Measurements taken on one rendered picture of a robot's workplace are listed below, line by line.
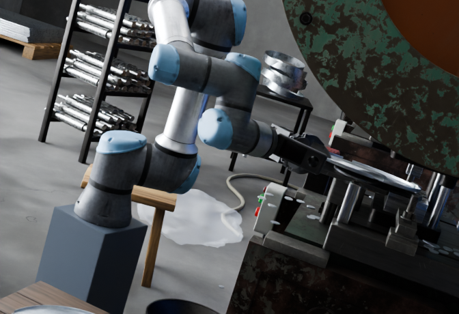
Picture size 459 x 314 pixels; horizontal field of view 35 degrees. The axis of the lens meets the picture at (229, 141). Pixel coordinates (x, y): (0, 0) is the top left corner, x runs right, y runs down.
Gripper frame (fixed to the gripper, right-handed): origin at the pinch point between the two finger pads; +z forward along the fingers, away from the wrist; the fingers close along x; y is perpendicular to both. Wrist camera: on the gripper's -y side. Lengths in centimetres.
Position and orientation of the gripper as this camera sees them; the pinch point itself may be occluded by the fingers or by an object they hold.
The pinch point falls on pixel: (328, 160)
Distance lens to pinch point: 169.1
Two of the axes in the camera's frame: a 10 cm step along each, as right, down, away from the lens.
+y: -6.0, -3.4, 7.3
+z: 7.2, 1.8, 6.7
